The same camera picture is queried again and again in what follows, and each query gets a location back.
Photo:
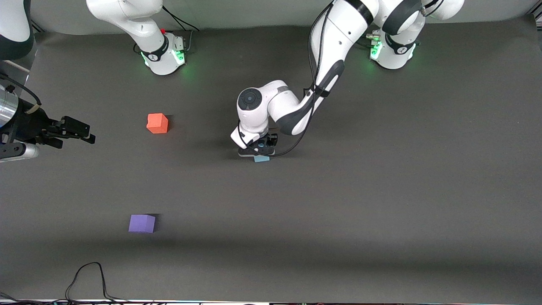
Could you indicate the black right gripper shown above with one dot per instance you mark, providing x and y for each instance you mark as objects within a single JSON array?
[{"x": 30, "y": 125}]

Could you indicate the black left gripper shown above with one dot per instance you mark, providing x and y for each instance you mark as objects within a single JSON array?
[{"x": 270, "y": 140}]

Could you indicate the light blue foam block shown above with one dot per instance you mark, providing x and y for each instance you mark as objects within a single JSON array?
[{"x": 261, "y": 159}]

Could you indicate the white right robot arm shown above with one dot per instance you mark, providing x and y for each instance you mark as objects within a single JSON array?
[{"x": 139, "y": 25}]

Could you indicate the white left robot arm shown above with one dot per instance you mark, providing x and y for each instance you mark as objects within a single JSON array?
[{"x": 334, "y": 38}]

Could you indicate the orange foam block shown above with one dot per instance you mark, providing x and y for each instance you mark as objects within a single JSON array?
[{"x": 157, "y": 123}]

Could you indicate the purple foam block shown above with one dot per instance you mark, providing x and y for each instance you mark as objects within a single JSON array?
[{"x": 142, "y": 224}]

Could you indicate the dark grey table mat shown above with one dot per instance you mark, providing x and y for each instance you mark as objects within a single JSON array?
[{"x": 338, "y": 212}]

